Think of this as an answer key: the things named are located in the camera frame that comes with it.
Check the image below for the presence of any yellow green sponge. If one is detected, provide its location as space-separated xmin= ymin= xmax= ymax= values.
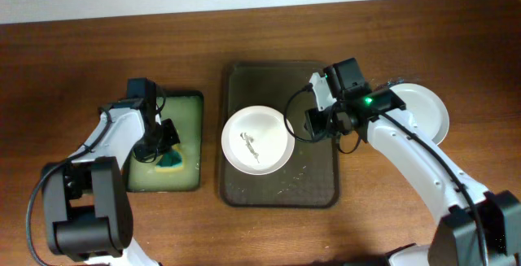
xmin=155 ymin=146 xmax=184 ymax=173

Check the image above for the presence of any pink plate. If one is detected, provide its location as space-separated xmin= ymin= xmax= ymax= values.
xmin=221 ymin=106 xmax=296 ymax=176

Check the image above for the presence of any pale green plate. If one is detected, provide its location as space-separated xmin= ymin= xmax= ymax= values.
xmin=391 ymin=83 xmax=449 ymax=145

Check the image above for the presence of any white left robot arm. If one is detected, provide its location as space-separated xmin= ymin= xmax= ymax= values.
xmin=39 ymin=98 xmax=180 ymax=265

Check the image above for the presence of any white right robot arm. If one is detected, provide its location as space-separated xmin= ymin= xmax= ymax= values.
xmin=308 ymin=85 xmax=520 ymax=265

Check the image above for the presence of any green soapy water tray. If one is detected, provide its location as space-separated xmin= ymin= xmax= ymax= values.
xmin=124 ymin=90 xmax=204 ymax=193

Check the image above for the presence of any dark brown serving tray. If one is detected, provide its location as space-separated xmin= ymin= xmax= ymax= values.
xmin=219 ymin=61 xmax=339 ymax=208

